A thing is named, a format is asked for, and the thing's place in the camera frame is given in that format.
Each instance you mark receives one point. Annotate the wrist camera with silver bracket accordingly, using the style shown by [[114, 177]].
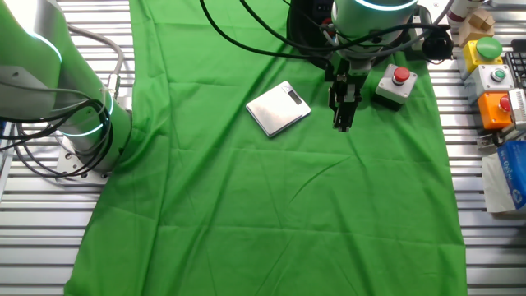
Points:
[[437, 43]]

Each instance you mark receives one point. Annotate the black keyboard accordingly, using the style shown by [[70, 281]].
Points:
[[518, 61]]

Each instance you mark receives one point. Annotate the black steering wheel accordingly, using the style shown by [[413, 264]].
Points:
[[298, 33]]

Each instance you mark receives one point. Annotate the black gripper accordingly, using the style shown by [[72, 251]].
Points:
[[341, 67]]

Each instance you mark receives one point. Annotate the silver ribbed camera module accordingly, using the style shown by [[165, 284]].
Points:
[[518, 107]]

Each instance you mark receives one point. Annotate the grey box red mushroom button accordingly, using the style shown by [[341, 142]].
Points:
[[388, 89]]

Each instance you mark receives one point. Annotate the white cup maroon band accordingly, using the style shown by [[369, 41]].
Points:
[[458, 10]]

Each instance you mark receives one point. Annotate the wooden block puzzle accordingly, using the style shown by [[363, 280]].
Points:
[[476, 25]]

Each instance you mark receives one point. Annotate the orange box red button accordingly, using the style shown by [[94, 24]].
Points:
[[489, 112]]

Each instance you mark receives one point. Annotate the green cloth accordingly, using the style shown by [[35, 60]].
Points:
[[246, 205]]

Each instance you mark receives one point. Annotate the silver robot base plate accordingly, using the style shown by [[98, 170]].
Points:
[[67, 162]]

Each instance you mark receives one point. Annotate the yellow box green mushroom button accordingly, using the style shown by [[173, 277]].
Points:
[[470, 55]]

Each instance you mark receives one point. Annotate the blue white tissue pack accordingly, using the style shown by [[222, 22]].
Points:
[[513, 172]]

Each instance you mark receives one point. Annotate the grey box green button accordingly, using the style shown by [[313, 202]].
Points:
[[485, 84]]

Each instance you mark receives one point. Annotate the silver digital scale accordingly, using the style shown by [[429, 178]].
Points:
[[273, 111]]

